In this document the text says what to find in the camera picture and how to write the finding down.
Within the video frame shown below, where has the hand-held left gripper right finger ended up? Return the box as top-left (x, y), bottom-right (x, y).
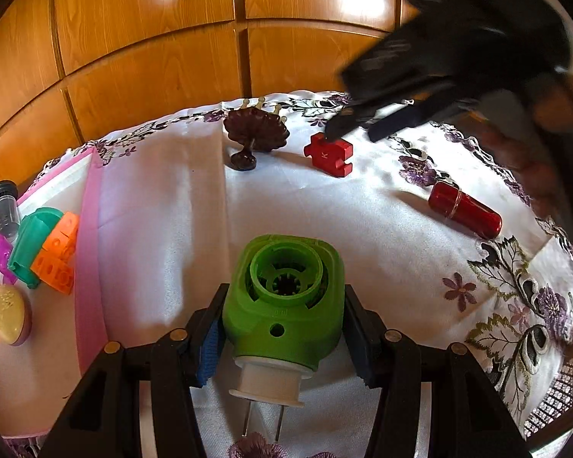
top-left (343, 285), bottom-right (531, 458)

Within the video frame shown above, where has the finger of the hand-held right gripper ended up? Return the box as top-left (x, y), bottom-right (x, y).
top-left (367, 90), bottom-right (478, 143)
top-left (325, 100), bottom-right (414, 143)

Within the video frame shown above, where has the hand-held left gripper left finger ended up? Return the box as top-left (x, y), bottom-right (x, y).
top-left (50, 284), bottom-right (230, 458)

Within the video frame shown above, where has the red puzzle piece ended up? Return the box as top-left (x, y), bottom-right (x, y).
top-left (304, 132), bottom-right (354, 178)

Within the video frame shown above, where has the green plug-in device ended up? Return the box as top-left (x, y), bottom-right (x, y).
top-left (222, 234), bottom-right (345, 440)

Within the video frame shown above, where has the white tray with pink rim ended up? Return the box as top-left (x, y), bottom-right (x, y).
top-left (0, 147), bottom-right (108, 440)

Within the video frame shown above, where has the orange perforated block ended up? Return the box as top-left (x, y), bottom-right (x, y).
top-left (31, 211), bottom-right (80, 295)

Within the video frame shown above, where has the round yellow and purple case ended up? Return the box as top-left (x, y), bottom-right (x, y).
top-left (0, 284), bottom-right (32, 345)

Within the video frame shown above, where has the teal plastic piece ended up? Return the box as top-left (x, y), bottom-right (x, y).
top-left (8, 206), bottom-right (64, 289)

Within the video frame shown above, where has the magenta perforated plastic piece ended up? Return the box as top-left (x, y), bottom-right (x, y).
top-left (0, 234), bottom-right (17, 284)

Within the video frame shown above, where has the brown peacock ornament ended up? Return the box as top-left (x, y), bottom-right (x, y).
top-left (223, 97), bottom-right (290, 173)

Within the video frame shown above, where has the red cylindrical case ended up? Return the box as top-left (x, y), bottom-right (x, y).
top-left (428, 180), bottom-right (503, 239)

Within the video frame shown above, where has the floral embroidered white tablecloth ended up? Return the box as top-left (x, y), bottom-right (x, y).
top-left (0, 90), bottom-right (573, 458)

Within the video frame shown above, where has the wicker chair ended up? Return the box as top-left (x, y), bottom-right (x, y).
top-left (520, 324), bottom-right (573, 440)

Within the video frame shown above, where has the wooden panelled cabinet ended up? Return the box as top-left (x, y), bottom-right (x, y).
top-left (0, 0), bottom-right (545, 192)

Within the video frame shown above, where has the clear vial with black cap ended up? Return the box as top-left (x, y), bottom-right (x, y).
top-left (0, 180), bottom-right (21, 242)

